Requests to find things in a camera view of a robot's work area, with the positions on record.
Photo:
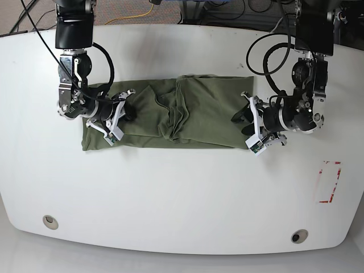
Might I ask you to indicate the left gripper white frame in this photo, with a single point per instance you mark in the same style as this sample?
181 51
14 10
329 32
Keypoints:
253 114

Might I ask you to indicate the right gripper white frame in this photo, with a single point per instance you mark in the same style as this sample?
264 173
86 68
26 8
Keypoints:
107 116

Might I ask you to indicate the olive green t-shirt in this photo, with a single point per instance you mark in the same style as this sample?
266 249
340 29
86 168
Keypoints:
191 111

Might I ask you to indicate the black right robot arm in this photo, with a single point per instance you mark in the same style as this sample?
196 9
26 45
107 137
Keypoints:
74 34

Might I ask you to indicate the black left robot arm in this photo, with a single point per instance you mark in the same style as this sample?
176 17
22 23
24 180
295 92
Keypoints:
303 110

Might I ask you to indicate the red tape rectangle marking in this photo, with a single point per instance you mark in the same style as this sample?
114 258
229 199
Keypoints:
328 178

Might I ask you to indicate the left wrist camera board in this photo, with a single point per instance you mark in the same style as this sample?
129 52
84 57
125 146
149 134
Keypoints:
258 148

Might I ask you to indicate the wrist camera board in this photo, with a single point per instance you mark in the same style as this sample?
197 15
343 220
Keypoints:
258 148
111 140

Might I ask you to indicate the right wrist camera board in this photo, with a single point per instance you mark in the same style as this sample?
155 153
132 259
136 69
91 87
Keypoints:
111 140

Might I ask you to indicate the right table cable grommet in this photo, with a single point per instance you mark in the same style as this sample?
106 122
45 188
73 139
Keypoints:
299 236

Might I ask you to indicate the table cable grommet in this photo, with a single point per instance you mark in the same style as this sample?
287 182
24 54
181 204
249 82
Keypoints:
50 222
299 236

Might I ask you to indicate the left table cable grommet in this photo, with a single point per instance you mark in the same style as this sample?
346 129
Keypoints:
50 222

